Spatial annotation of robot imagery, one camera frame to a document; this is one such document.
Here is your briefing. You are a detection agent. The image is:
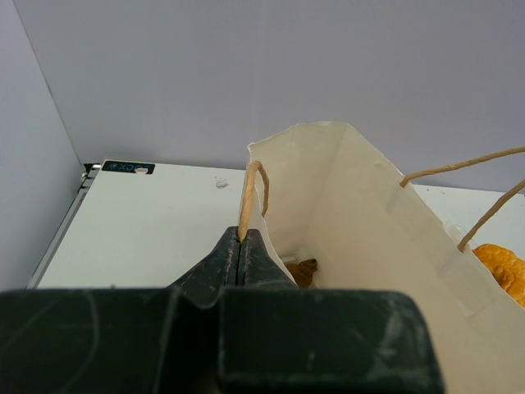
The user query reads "aluminium frame rail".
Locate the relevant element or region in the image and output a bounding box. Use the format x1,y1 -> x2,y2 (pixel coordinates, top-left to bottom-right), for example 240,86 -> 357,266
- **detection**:
25,163 -> 102,289

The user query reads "left blue table label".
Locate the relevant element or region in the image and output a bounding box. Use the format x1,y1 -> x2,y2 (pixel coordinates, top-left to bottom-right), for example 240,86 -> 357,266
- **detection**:
101,160 -> 156,175

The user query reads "orange twisted ring bread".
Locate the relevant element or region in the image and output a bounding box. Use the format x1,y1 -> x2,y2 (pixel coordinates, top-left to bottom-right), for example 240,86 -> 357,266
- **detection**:
472,244 -> 525,307

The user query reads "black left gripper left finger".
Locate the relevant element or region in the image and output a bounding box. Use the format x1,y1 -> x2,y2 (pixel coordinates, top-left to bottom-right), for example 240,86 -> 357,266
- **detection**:
1,228 -> 240,393

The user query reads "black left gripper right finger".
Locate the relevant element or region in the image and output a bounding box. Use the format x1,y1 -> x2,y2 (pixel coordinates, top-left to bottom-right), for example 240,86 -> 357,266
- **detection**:
217,230 -> 445,393

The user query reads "dark brown bread piece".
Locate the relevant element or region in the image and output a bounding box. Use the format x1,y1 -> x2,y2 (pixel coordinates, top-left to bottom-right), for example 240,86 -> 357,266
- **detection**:
285,259 -> 318,288

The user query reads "white paper bag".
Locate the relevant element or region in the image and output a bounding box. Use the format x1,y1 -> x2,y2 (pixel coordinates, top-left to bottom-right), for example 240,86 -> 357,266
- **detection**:
249,122 -> 524,393

